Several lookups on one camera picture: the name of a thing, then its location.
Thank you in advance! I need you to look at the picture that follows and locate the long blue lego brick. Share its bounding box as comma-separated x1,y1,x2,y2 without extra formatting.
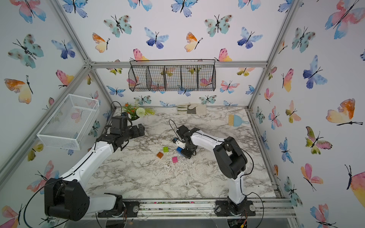
176,147,183,155

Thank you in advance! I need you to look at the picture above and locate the orange lego brick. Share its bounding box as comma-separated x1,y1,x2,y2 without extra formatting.
156,152,163,159

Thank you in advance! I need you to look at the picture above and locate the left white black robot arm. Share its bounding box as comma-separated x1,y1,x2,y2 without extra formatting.
43,113,145,221

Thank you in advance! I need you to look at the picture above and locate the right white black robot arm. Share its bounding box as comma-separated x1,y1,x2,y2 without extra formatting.
173,125,249,214

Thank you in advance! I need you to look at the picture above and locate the pink lego brick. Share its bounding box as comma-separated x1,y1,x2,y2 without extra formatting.
172,156,178,163

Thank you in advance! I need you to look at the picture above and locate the potted flower plant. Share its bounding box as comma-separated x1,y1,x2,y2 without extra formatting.
122,103,155,121

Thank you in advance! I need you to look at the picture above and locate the blue dustpan brush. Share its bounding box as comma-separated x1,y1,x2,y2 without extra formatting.
228,115,250,127

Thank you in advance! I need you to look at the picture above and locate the white mesh wall basket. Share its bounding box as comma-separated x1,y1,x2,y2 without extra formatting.
37,94,99,150

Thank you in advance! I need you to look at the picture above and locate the black wire wall basket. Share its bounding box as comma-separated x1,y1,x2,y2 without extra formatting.
127,59,216,92

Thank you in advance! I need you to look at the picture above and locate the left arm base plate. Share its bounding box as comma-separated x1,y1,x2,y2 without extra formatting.
97,201,140,219

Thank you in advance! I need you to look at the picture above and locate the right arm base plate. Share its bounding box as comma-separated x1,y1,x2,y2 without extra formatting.
214,199,256,217

